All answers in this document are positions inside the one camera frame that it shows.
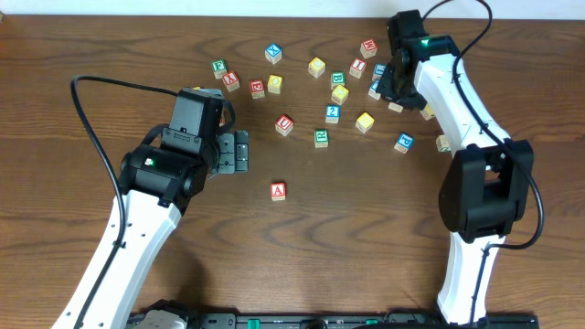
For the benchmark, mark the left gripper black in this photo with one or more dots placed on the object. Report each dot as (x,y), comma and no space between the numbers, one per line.
(235,152)

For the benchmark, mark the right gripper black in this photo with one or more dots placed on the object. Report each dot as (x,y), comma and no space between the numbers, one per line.
(393,87)

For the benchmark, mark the red A block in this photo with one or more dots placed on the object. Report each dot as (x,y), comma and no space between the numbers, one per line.
(278,191)

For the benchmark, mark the blue 2 block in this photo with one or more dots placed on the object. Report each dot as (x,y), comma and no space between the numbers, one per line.
(332,113)

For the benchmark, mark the red i block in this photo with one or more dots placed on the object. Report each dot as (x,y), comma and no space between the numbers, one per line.
(395,107)
(357,68)

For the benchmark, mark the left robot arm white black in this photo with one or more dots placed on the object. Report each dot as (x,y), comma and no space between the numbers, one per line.
(153,192)

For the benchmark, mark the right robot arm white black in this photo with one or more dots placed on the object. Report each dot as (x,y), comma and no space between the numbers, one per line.
(485,190)

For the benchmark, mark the blue T block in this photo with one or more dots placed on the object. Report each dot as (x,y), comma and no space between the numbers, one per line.
(372,92)

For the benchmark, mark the blue L block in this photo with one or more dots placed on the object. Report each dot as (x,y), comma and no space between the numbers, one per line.
(378,71)

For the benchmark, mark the yellow block right middle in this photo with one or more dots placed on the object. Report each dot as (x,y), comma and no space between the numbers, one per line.
(427,113)

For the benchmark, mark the red I block top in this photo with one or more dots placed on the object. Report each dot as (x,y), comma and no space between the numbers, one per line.
(357,68)

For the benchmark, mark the red block top right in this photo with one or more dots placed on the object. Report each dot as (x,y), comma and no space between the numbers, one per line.
(368,48)

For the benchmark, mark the yellow block centre right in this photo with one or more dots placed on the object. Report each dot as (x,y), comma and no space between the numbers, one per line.
(364,122)

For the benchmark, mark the red U block centre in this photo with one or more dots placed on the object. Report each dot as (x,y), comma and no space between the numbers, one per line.
(284,125)

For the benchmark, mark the blue P block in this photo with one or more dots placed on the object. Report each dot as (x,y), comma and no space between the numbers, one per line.
(404,143)

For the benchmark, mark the yellow block under B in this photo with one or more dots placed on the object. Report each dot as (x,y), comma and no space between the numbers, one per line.
(340,94)

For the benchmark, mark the green B block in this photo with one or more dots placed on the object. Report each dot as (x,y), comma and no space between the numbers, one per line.
(338,78)

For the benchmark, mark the red E block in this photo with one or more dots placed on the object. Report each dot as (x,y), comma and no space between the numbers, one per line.
(257,89)

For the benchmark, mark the red X block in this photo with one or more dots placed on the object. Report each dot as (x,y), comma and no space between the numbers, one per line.
(230,81)

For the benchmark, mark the plain L block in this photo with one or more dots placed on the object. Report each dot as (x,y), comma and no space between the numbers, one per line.
(442,144)

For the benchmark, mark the yellow block near E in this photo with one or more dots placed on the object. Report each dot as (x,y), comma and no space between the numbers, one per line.
(274,84)

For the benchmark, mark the green F block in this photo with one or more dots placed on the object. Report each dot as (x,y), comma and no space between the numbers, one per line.
(219,68)

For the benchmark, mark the yellow block top centre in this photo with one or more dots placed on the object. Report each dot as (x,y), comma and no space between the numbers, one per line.
(316,67)

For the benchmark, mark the green R block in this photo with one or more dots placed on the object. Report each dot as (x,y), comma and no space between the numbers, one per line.
(321,139)

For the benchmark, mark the blue X block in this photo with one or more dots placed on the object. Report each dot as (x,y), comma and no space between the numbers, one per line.
(273,53)

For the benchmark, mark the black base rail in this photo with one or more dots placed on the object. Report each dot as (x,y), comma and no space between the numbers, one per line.
(158,319)

